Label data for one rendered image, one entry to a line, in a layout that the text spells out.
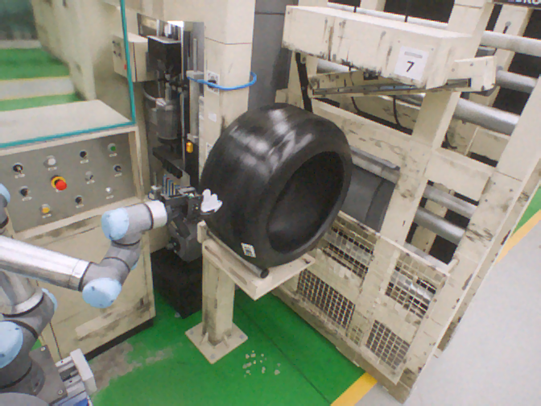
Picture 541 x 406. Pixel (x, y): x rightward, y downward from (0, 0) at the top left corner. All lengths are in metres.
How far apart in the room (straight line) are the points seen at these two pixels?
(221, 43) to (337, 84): 0.47
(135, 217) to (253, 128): 0.47
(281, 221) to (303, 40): 0.75
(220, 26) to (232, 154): 0.45
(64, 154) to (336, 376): 1.78
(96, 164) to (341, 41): 1.10
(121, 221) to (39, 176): 0.74
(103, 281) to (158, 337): 1.47
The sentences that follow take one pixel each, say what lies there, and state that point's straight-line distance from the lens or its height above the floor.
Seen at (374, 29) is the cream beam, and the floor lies 1.77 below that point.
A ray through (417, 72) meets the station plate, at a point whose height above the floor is 1.68.
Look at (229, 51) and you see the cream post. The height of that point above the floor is 1.63.
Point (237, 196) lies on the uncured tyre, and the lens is 1.15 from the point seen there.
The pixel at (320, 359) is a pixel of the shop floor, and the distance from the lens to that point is 2.36.
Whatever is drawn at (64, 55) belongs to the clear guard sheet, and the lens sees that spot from 1.56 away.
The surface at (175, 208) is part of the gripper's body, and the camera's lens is 1.08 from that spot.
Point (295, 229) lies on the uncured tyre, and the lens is 1.63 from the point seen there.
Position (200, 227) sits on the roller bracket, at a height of 0.94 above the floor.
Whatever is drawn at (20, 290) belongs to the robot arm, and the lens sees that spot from 1.33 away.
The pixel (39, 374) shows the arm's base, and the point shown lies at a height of 0.76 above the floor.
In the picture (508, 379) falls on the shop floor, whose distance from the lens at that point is 2.79.
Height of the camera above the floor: 1.89
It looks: 32 degrees down
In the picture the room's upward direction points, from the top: 7 degrees clockwise
